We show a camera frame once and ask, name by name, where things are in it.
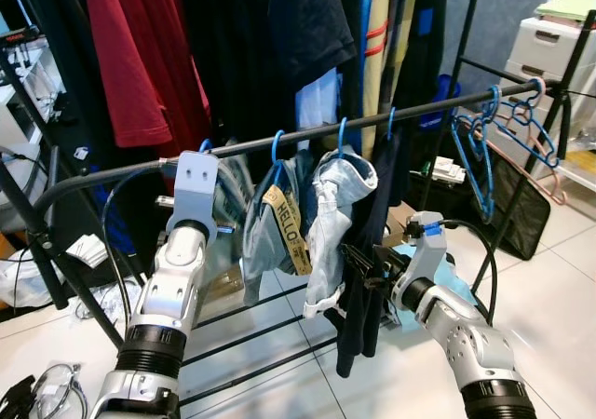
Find black metal clothes rack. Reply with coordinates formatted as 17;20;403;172
19;14;596;411

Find green folded cloth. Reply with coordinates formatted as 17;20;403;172
534;0;596;22

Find grey green garment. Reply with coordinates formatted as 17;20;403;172
207;154;264;294

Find white plastic bag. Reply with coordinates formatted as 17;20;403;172
0;250;55;310

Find dark navy hanging garment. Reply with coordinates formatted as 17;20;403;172
333;126;413;379

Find black hanging shirt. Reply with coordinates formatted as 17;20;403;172
172;0;359;150

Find white plastic drawer box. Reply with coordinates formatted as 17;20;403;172
506;14;596;115

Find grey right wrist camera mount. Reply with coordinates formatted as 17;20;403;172
405;211;450;288

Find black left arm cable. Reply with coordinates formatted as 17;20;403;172
101;163;178;336

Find coiled grey cable bundle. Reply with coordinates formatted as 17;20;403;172
26;363;91;419

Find white folded papers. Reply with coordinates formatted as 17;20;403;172
63;234;113;271

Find tan striped hanging garment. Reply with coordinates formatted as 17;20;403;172
359;0;415;155

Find red shirt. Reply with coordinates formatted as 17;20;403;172
80;0;213;152

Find pale grey blue garment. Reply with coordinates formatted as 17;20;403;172
303;146;379;319

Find pink plastic hanger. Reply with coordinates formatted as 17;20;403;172
498;76;569;206

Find black device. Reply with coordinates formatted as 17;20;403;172
0;374;40;419

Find black fabric bag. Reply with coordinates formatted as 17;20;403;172
410;126;553;262

